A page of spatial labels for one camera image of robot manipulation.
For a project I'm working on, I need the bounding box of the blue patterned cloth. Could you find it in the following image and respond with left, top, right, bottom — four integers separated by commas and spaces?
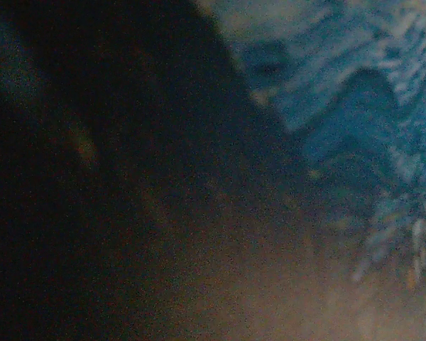
198, 0, 426, 285

